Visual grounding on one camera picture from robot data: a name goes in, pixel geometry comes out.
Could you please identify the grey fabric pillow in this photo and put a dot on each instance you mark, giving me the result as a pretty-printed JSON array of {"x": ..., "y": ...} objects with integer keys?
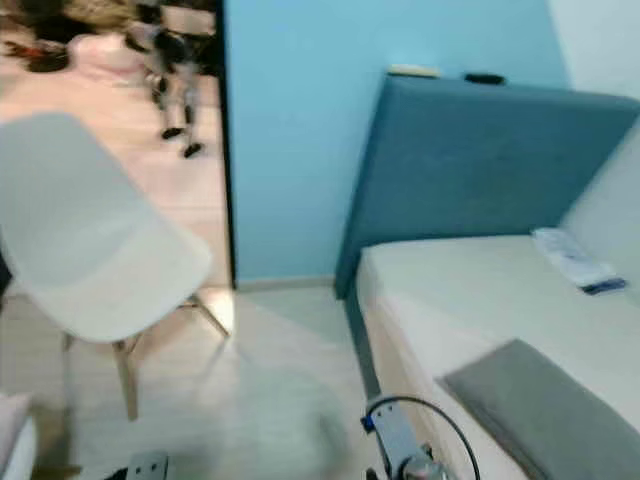
[{"x": 540, "y": 410}]

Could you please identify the white plastic shell chair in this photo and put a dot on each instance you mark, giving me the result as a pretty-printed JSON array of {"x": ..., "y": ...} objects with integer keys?
[
  {"x": 15, "y": 440},
  {"x": 90, "y": 240}
]

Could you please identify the white bed pillow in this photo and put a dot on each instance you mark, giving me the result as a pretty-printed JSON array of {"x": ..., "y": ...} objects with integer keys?
[{"x": 610, "y": 200}]

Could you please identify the black round bowl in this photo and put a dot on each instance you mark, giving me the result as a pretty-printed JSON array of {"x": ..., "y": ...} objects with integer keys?
[{"x": 45, "y": 60}]

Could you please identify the silver black humanoid robot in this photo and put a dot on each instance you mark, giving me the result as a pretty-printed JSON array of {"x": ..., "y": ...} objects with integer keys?
[{"x": 170, "y": 50}]

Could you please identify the flat beige box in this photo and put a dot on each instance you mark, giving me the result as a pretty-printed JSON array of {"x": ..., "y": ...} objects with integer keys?
[{"x": 413, "y": 71}]

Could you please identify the blue upholstered bed headboard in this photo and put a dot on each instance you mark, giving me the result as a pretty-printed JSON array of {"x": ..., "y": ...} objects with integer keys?
[{"x": 460, "y": 160}]

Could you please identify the small flat black object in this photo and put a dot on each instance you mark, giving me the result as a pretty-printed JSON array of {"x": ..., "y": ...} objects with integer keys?
[{"x": 485, "y": 78}]

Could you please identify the white blue plastic packet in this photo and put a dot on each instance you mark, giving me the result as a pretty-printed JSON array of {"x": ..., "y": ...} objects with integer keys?
[{"x": 570, "y": 257}]

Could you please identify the black door frame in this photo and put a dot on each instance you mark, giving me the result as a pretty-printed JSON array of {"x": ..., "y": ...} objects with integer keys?
[{"x": 226, "y": 150}]

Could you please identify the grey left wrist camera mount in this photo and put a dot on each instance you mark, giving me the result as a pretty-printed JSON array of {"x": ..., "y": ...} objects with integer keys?
[{"x": 150, "y": 467}]

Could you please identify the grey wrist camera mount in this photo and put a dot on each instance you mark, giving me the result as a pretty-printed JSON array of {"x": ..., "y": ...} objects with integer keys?
[
  {"x": 395, "y": 435},
  {"x": 150, "y": 467}
]

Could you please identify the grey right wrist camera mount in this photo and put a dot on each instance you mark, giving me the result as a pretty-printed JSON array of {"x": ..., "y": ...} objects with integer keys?
[{"x": 395, "y": 435}]

